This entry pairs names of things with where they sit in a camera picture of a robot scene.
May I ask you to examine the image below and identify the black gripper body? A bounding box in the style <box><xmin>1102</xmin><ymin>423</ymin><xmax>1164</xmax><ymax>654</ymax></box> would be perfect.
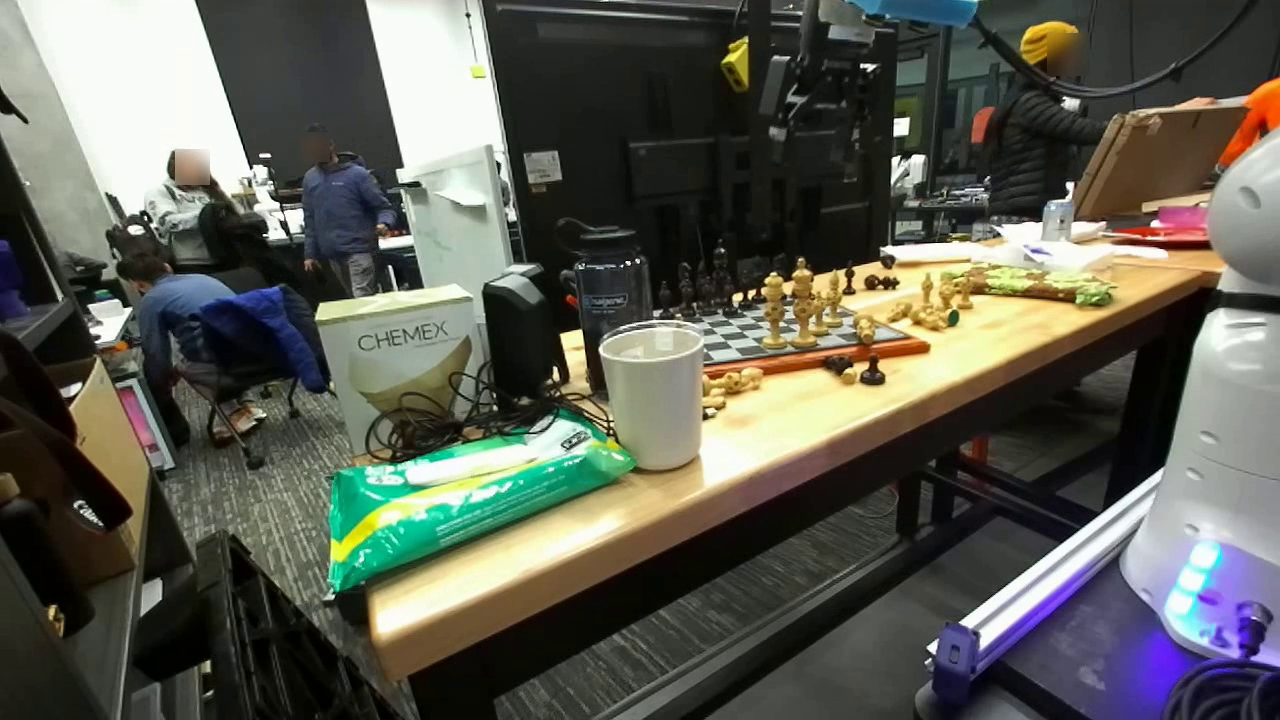
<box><xmin>797</xmin><ymin>0</ymin><xmax>889</xmax><ymax>85</ymax></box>

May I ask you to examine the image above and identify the wooden framed chess board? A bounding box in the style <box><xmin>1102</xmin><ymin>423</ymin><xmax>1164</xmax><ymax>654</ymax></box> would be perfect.
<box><xmin>664</xmin><ymin>300</ymin><xmax>937</xmax><ymax>381</ymax></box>

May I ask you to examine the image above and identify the yellow triangular tag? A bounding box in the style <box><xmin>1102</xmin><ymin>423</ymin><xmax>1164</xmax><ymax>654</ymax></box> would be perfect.
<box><xmin>716</xmin><ymin>33</ymin><xmax>756</xmax><ymax>96</ymax></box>

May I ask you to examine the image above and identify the person with yellow beanie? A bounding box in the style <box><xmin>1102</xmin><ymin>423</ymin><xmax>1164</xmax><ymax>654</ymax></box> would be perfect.
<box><xmin>987</xmin><ymin>17</ymin><xmax>1119</xmax><ymax>225</ymax></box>

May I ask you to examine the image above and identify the black partition screen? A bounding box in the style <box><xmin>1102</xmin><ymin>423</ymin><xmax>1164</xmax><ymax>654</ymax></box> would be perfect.
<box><xmin>485</xmin><ymin>0</ymin><xmax>900</xmax><ymax>318</ymax></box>

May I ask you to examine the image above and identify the white pump bottle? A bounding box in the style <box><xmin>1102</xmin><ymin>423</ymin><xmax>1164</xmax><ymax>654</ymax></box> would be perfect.
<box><xmin>1042</xmin><ymin>179</ymin><xmax>1079</xmax><ymax>246</ymax></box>

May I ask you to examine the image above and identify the white paper sign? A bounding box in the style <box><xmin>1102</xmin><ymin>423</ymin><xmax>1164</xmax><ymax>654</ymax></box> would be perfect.
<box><xmin>521</xmin><ymin>143</ymin><xmax>570</xmax><ymax>194</ymax></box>

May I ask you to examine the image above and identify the green brown oven mitt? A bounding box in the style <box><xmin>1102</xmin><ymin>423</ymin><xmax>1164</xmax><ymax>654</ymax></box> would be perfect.
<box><xmin>980</xmin><ymin>259</ymin><xmax>1119</xmax><ymax>311</ymax></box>

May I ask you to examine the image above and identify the dark jar with black lid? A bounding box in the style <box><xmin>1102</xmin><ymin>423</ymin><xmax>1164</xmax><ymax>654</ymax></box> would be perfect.
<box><xmin>570</xmin><ymin>222</ymin><xmax>662</xmax><ymax>399</ymax></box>

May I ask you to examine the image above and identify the red tray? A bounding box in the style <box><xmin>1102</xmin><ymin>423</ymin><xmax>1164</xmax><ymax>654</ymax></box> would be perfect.
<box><xmin>1107</xmin><ymin>217</ymin><xmax>1217</xmax><ymax>253</ymax></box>

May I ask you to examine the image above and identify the orange object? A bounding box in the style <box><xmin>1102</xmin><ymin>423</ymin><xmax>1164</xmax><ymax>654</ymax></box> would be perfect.
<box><xmin>1217</xmin><ymin>77</ymin><xmax>1280</xmax><ymax>171</ymax></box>

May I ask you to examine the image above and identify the man in blue shirt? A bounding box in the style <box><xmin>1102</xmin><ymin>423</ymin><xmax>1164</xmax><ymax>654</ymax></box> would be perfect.
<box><xmin>298</xmin><ymin>124</ymin><xmax>402</xmax><ymax>300</ymax></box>

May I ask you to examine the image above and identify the white Chemex box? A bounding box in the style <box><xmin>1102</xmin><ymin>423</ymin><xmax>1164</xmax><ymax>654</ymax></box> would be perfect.
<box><xmin>313</xmin><ymin>282</ymin><xmax>489</xmax><ymax>457</ymax></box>

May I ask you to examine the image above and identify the green wipes package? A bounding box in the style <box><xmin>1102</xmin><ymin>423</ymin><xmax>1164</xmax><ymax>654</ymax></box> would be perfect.
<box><xmin>319</xmin><ymin>408</ymin><xmax>641</xmax><ymax>602</ymax></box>

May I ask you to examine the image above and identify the blue jacket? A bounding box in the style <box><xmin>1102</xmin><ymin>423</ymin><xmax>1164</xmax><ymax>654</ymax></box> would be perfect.
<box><xmin>198</xmin><ymin>282</ymin><xmax>338</xmax><ymax>396</ymax></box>

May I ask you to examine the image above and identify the seated woman in grey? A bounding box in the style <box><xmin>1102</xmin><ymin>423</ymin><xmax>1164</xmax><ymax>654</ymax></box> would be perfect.
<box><xmin>147</xmin><ymin>143</ymin><xmax>274</xmax><ymax>282</ymax></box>

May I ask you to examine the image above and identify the bent person in blue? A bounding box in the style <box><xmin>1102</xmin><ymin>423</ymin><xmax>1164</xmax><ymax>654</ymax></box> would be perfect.
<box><xmin>115</xmin><ymin>253</ymin><xmax>274</xmax><ymax>452</ymax></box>

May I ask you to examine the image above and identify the black plastic crate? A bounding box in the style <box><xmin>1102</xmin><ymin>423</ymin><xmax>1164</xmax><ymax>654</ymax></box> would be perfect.
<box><xmin>133</xmin><ymin>532</ymin><xmax>405</xmax><ymax>720</ymax></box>

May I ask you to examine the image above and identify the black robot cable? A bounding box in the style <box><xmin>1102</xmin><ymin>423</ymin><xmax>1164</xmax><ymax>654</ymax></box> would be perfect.
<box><xmin>974</xmin><ymin>0</ymin><xmax>1264</xmax><ymax>99</ymax></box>

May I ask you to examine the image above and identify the black power cord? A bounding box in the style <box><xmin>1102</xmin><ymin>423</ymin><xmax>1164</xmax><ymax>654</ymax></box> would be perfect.
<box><xmin>362</xmin><ymin>372</ymin><xmax>504</xmax><ymax>470</ymax></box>

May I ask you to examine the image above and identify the aluminium rail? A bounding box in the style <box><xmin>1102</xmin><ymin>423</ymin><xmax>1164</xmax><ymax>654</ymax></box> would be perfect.
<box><xmin>930</xmin><ymin>470</ymin><xmax>1168</xmax><ymax>712</ymax></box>

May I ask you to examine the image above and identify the black coiled cable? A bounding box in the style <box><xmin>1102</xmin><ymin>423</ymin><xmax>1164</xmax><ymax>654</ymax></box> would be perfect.
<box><xmin>1160</xmin><ymin>657</ymin><xmax>1280</xmax><ymax>720</ymax></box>

